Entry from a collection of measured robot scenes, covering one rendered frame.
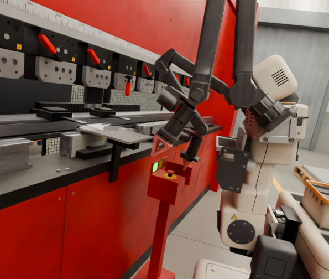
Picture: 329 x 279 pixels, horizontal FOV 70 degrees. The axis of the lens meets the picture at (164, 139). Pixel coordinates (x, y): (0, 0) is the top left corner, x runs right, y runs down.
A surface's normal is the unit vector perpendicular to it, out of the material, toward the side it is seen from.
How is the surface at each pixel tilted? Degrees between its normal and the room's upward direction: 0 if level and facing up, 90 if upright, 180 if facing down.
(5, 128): 90
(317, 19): 90
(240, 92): 90
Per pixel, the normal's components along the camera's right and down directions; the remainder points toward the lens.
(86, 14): 0.88, 0.23
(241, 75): -0.22, 0.18
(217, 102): -0.45, 0.12
